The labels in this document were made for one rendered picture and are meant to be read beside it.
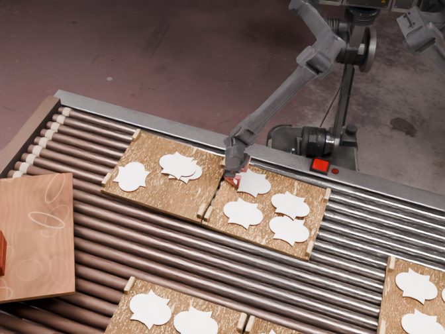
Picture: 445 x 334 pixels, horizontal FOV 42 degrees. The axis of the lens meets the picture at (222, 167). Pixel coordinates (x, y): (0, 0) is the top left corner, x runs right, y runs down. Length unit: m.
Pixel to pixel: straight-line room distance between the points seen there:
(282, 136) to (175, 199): 1.41
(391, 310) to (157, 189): 0.95
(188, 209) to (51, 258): 0.54
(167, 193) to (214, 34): 2.58
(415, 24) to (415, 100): 2.36
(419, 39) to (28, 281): 1.48
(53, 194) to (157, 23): 2.81
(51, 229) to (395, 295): 1.19
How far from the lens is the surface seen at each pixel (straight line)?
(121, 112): 2.60
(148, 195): 2.24
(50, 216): 2.09
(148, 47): 4.51
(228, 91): 4.13
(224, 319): 1.96
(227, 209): 2.20
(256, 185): 2.29
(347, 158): 3.48
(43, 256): 2.00
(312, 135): 3.30
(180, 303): 1.98
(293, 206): 2.24
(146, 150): 2.40
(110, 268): 2.09
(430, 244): 2.34
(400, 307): 2.12
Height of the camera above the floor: 2.67
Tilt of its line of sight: 48 degrees down
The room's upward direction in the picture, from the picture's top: 6 degrees clockwise
